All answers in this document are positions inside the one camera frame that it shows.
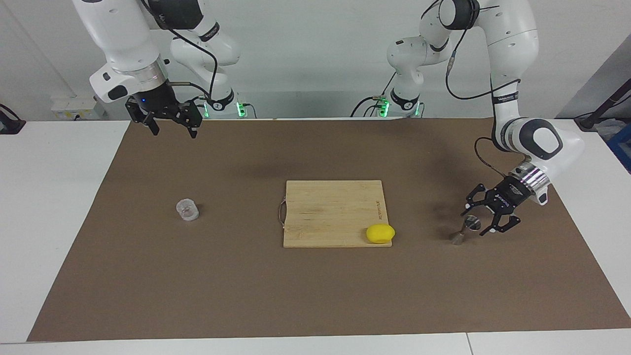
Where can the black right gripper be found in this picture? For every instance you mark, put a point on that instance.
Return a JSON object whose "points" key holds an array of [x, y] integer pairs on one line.
{"points": [[155, 101]]}

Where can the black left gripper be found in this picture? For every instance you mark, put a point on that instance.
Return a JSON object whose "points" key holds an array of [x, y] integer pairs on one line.
{"points": [[508, 197]]}

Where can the steel cocktail jigger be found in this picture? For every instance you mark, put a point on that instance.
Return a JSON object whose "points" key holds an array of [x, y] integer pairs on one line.
{"points": [[458, 238]]}

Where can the clear plastic cup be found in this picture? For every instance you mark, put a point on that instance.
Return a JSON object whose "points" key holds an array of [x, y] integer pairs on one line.
{"points": [[187, 210]]}

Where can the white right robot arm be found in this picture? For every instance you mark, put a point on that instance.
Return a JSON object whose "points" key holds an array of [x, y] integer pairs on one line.
{"points": [[123, 39]]}

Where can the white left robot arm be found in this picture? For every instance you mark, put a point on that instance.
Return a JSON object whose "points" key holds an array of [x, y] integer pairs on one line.
{"points": [[512, 54]]}

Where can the white power strip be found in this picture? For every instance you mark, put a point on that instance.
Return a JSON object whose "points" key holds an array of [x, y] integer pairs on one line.
{"points": [[74, 107]]}

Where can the yellow lemon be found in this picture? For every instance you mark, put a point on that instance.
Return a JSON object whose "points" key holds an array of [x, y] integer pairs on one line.
{"points": [[380, 233]]}

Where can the black stand pole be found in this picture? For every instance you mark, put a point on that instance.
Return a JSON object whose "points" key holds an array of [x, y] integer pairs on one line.
{"points": [[604, 106]]}

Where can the wooden cutting board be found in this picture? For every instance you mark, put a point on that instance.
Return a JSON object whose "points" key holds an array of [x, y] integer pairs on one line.
{"points": [[330, 212]]}

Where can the brown table mat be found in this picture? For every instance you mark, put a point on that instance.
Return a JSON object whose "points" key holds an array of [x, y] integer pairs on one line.
{"points": [[315, 291]]}

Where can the black clamp mount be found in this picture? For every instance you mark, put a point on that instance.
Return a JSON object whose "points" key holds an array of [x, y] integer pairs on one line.
{"points": [[10, 123]]}

